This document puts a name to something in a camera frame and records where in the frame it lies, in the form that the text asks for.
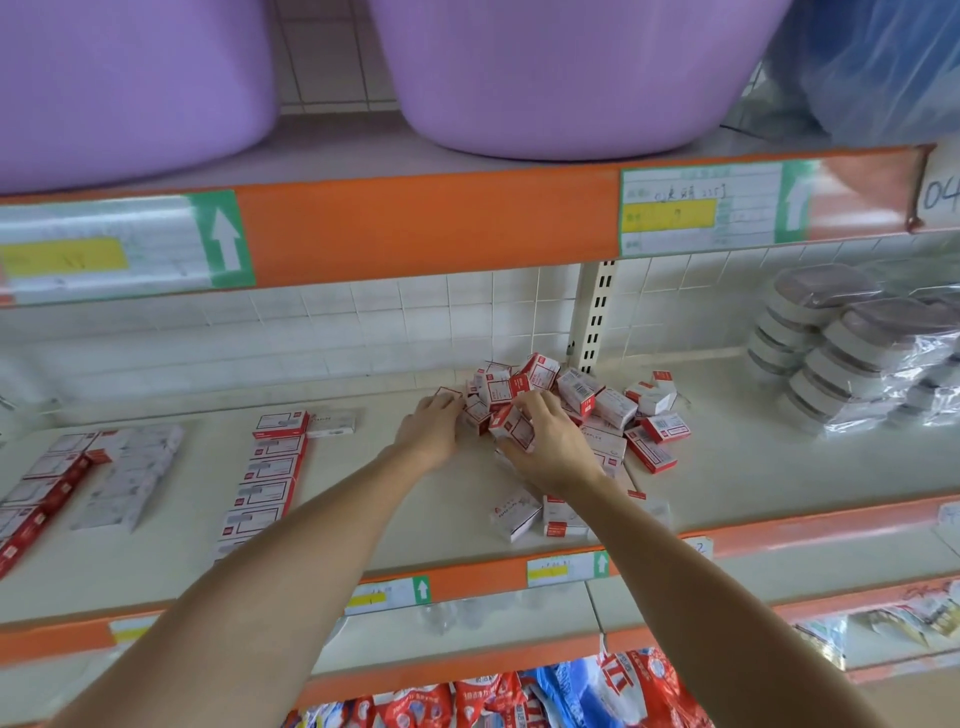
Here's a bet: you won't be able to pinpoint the person's left hand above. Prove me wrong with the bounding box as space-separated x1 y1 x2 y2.
387 390 476 476

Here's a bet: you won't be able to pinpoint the person's right hand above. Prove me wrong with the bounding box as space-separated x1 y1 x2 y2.
495 390 611 501

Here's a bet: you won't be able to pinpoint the pile of red white boxes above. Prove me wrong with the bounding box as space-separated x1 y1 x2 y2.
435 352 696 543

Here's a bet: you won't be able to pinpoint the white shelf with orange edges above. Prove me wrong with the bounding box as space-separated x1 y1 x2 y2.
0 112 960 728

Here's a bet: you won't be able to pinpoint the person's left forearm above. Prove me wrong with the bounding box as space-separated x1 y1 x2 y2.
52 442 440 728

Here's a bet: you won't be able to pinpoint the person's right forearm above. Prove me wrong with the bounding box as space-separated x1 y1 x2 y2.
570 472 890 728

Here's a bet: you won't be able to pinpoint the white perforated shelf upright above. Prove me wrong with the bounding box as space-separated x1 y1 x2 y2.
576 259 621 375

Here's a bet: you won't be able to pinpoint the small price label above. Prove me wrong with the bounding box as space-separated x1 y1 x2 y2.
106 612 161 648
523 549 614 588
343 574 435 618

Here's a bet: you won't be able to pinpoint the cluster of clear glasses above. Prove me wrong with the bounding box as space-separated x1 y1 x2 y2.
420 592 521 633

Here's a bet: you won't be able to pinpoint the pile of large red bags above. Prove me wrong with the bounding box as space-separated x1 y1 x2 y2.
300 645 716 728

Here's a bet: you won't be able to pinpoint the large label with green arrow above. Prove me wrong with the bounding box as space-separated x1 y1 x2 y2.
0 190 258 308
618 157 821 258

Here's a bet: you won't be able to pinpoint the stacks of wrapped containers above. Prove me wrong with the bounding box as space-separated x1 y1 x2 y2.
745 262 960 441

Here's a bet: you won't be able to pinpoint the purple plastic basin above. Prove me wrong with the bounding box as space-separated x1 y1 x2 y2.
0 0 281 195
366 0 795 164

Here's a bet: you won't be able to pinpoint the blue plastic bag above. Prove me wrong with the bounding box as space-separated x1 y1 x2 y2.
735 0 960 153

